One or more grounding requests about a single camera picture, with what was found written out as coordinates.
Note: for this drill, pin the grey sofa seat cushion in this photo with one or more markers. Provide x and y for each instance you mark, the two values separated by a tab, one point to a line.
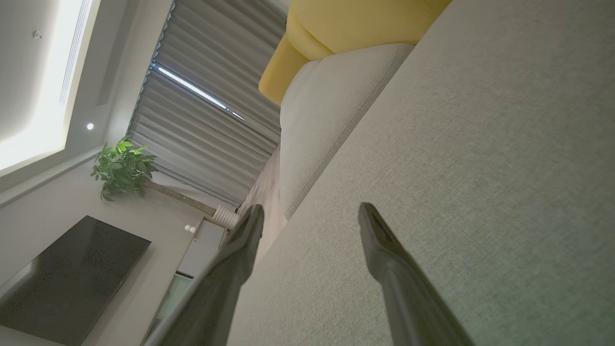
326	110

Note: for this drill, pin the black flat television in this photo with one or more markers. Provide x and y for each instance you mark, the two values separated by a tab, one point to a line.
72	278

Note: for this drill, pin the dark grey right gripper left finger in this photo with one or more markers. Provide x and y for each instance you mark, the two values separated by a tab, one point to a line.
226	288

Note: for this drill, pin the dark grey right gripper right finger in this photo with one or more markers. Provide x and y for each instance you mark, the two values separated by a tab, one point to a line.
408	298

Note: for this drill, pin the long white ceiling air vent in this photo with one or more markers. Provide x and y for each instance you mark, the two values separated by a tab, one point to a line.
74	48

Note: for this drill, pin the small white figurine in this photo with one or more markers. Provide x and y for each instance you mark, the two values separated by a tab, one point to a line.
190	228

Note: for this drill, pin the grey sofa ottoman seat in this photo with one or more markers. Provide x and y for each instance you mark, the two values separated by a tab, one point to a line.
480	168

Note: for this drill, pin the white and green TV cabinet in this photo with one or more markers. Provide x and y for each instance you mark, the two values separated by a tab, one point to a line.
202	250

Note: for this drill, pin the yellow sofa backrest cushion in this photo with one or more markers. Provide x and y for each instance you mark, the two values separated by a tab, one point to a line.
365	24
283	72

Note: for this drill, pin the grey pleated curtain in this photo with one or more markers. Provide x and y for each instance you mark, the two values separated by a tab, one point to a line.
192	139

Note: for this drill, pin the white ribbed plant pot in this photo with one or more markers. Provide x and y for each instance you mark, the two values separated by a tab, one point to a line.
226	216

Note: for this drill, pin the green potted tree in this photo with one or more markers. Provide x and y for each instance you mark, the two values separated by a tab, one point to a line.
122	168

